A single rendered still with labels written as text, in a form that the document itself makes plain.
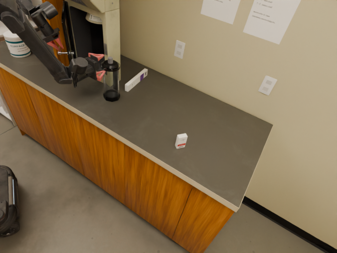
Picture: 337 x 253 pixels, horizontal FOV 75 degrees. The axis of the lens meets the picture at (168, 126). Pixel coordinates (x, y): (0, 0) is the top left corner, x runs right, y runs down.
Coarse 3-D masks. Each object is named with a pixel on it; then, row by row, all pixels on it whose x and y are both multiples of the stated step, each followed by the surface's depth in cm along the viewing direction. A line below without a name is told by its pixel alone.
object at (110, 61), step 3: (108, 57) 123; (111, 57) 124; (105, 60) 126; (108, 60) 123; (111, 60) 123; (114, 60) 128; (102, 63) 126; (105, 63) 124; (108, 63) 124; (111, 63) 124; (114, 63) 125; (117, 63) 127; (105, 66) 123; (108, 66) 123; (111, 66) 123; (114, 66) 124; (117, 66) 125
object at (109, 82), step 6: (102, 66) 124; (108, 72) 124; (114, 72) 126; (108, 78) 127; (114, 78) 128; (108, 84) 130; (114, 84) 131; (108, 90) 133; (114, 90) 134; (108, 96) 136; (114, 96) 136
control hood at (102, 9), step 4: (84, 0) 110; (88, 0) 107; (92, 0) 107; (96, 0) 109; (100, 0) 111; (80, 4) 119; (88, 4) 113; (92, 4) 109; (96, 4) 110; (100, 4) 112; (104, 4) 114; (92, 8) 115; (96, 8) 112; (100, 8) 113; (104, 8) 115; (100, 12) 115; (104, 12) 117
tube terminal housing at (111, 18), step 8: (104, 0) 113; (112, 0) 117; (80, 8) 125; (88, 8) 122; (112, 8) 120; (104, 16) 119; (112, 16) 123; (104, 24) 122; (112, 24) 125; (104, 32) 125; (112, 32) 128; (104, 40) 129; (112, 40) 131; (112, 48) 134; (112, 56) 138
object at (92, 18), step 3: (87, 15) 129; (90, 15) 127; (93, 15) 127; (87, 18) 129; (90, 18) 128; (93, 18) 127; (96, 18) 127; (99, 18) 127; (90, 21) 128; (93, 21) 128; (96, 21) 127; (99, 21) 127
